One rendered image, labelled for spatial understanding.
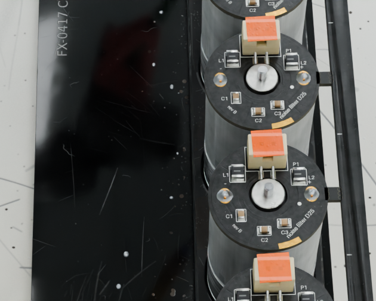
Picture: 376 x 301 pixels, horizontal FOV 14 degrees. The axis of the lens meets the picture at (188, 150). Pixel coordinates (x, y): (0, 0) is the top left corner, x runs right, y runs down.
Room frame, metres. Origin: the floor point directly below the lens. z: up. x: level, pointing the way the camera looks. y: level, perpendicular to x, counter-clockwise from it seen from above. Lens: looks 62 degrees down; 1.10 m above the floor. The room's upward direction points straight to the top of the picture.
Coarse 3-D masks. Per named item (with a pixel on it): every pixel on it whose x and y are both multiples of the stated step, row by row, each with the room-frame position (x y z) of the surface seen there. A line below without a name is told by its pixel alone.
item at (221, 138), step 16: (256, 64) 0.17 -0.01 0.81; (256, 80) 0.17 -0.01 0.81; (272, 80) 0.17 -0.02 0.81; (304, 80) 0.17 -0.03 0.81; (208, 112) 0.17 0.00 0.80; (208, 128) 0.16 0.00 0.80; (224, 128) 0.16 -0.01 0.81; (240, 128) 0.16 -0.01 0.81; (288, 128) 0.16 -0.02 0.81; (304, 128) 0.16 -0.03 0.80; (208, 144) 0.16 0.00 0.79; (224, 144) 0.16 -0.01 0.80; (240, 144) 0.16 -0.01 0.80; (288, 144) 0.16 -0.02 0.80; (304, 144) 0.16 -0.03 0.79; (208, 160) 0.16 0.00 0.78; (208, 176) 0.16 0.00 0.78
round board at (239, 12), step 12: (216, 0) 0.19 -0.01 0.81; (228, 0) 0.19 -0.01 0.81; (240, 0) 0.19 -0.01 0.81; (252, 0) 0.19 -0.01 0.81; (264, 0) 0.19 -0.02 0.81; (276, 0) 0.19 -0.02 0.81; (288, 0) 0.19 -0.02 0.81; (300, 0) 0.19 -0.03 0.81; (228, 12) 0.19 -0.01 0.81; (240, 12) 0.19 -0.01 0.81; (252, 12) 0.19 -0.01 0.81; (264, 12) 0.19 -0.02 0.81; (276, 12) 0.19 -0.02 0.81; (288, 12) 0.19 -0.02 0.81
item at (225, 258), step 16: (256, 192) 0.14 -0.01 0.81; (272, 208) 0.14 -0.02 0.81; (224, 240) 0.13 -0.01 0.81; (208, 256) 0.14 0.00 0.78; (224, 256) 0.13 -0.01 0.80; (240, 256) 0.13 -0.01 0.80; (256, 256) 0.13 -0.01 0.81; (304, 256) 0.13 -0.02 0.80; (208, 272) 0.14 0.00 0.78; (224, 272) 0.13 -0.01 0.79; (208, 288) 0.14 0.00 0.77
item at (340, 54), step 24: (336, 0) 0.19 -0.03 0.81; (336, 24) 0.18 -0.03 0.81; (336, 48) 0.18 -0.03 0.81; (336, 72) 0.17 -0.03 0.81; (336, 96) 0.16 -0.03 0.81; (336, 120) 0.16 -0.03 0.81; (336, 144) 0.15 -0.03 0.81; (360, 168) 0.15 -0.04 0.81; (336, 192) 0.14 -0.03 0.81; (360, 192) 0.14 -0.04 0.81; (360, 216) 0.14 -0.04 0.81; (360, 240) 0.13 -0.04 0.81; (360, 264) 0.13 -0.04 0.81; (360, 288) 0.12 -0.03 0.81
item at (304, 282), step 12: (240, 276) 0.12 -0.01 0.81; (252, 276) 0.12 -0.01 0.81; (300, 276) 0.12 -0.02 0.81; (312, 276) 0.12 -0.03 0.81; (228, 288) 0.12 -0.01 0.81; (240, 288) 0.12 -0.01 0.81; (252, 288) 0.12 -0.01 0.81; (300, 288) 0.12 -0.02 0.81; (312, 288) 0.12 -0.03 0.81; (324, 288) 0.12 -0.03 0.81; (216, 300) 0.12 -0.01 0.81; (228, 300) 0.12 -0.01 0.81; (240, 300) 0.12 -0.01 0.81; (252, 300) 0.12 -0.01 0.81; (264, 300) 0.12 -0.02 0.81; (276, 300) 0.12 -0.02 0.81; (288, 300) 0.12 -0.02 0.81; (300, 300) 0.12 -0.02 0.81; (312, 300) 0.12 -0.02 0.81; (324, 300) 0.12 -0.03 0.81
